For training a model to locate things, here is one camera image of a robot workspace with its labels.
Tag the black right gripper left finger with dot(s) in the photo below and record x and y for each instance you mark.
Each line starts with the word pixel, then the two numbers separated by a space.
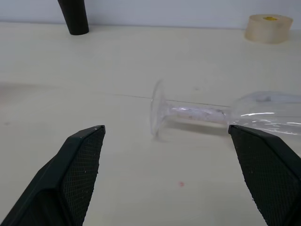
pixel 61 183

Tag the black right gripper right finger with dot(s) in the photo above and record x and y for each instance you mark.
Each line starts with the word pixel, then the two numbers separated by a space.
pixel 270 174

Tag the beige tape roll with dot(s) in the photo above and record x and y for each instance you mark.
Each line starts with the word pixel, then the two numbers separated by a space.
pixel 268 29

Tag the black tapered cylinder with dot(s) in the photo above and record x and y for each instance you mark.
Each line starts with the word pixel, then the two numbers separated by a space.
pixel 76 18

